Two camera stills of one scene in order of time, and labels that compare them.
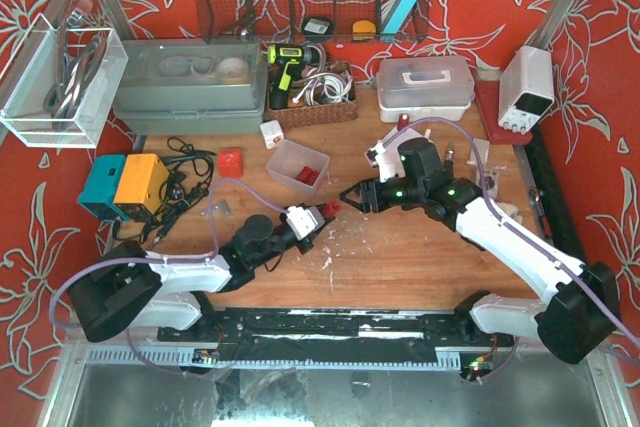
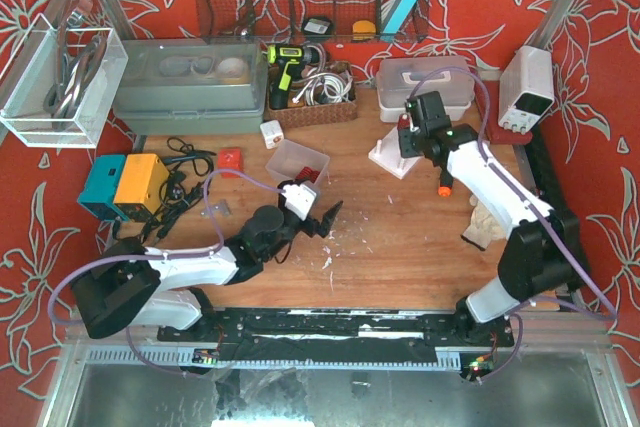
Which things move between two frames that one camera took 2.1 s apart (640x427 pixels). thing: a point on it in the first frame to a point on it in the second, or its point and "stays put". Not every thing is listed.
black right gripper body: x=370 y=195 to x=407 y=142
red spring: x=308 y=175 stays put
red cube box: x=231 y=162 stays put
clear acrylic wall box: x=57 y=88 stays put
